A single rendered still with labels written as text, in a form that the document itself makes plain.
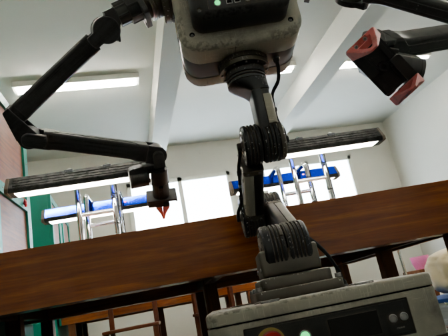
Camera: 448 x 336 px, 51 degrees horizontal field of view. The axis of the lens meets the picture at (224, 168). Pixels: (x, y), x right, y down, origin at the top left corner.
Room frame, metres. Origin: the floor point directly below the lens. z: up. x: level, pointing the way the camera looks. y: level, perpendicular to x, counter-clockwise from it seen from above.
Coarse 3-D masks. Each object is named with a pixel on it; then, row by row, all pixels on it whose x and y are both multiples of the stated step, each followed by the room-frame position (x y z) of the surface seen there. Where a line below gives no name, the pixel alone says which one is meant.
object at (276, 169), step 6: (276, 168) 2.32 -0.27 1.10; (300, 168) 2.41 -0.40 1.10; (306, 168) 2.34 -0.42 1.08; (270, 174) 2.44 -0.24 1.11; (306, 174) 2.34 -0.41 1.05; (282, 180) 2.32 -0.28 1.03; (282, 186) 2.31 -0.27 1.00; (312, 186) 2.34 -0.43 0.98; (282, 192) 2.32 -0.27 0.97; (288, 192) 2.32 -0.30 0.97; (294, 192) 2.33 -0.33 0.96; (306, 192) 2.34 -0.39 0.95; (312, 192) 2.34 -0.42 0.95; (282, 198) 2.32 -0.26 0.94; (312, 198) 2.34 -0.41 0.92; (288, 204) 2.32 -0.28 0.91
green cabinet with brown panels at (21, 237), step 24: (0, 96) 2.22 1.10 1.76; (0, 120) 2.24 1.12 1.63; (0, 144) 2.21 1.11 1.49; (0, 168) 2.19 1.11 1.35; (24, 168) 2.60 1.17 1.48; (0, 192) 2.16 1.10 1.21; (0, 216) 2.12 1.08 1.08; (24, 216) 2.57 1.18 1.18; (0, 240) 2.10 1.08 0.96; (24, 240) 2.54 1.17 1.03
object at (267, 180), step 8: (320, 168) 2.52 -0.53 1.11; (328, 168) 2.53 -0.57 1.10; (336, 168) 2.53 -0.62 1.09; (288, 176) 2.48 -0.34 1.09; (304, 176) 2.48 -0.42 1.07; (312, 176) 2.48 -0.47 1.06; (336, 176) 2.51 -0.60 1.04; (232, 184) 2.43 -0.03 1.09; (264, 184) 2.43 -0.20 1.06; (272, 184) 2.44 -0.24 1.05; (288, 184) 2.47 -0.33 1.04; (232, 192) 2.40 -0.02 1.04
